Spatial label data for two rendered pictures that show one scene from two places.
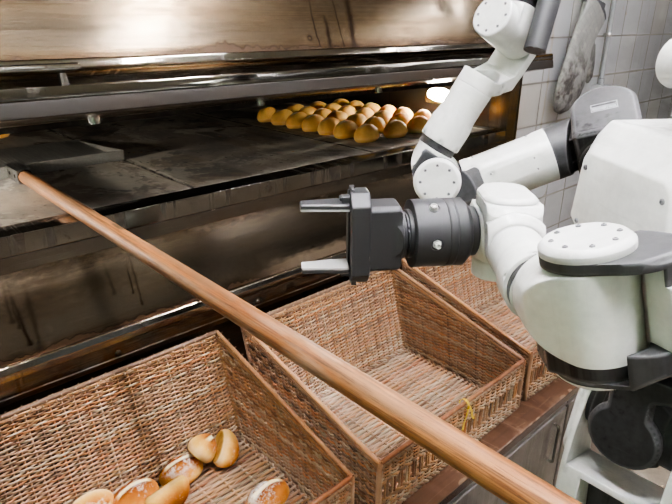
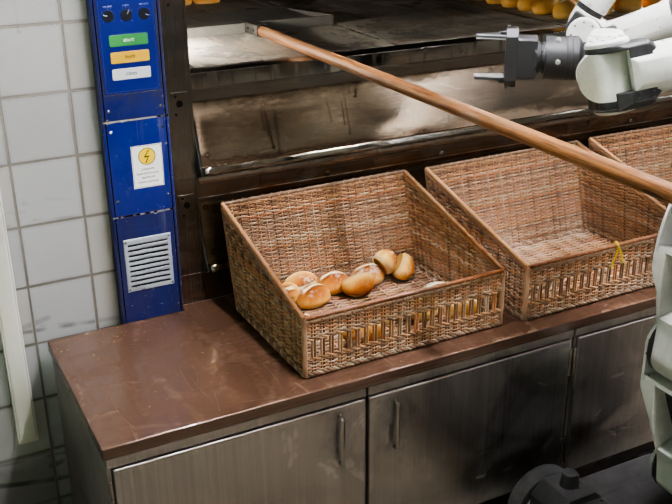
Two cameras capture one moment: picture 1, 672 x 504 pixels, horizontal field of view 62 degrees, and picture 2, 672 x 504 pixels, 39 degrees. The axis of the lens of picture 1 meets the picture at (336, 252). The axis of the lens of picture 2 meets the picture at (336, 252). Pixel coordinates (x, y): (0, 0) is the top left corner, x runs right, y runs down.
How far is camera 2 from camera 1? 133 cm
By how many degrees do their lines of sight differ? 14
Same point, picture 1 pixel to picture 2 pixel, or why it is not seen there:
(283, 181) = (473, 45)
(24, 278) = (273, 99)
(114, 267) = (333, 101)
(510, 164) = (639, 23)
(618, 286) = (612, 59)
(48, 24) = not seen: outside the picture
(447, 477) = (592, 307)
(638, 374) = (621, 102)
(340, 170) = not seen: hidden behind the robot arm
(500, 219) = not seen: hidden behind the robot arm
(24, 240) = (280, 69)
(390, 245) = (529, 62)
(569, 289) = (592, 61)
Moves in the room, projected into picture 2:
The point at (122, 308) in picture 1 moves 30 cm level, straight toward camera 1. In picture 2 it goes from (335, 134) to (354, 169)
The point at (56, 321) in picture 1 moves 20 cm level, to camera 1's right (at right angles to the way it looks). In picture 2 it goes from (291, 135) to (366, 140)
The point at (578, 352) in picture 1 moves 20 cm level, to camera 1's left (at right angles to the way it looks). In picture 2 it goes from (597, 94) to (483, 89)
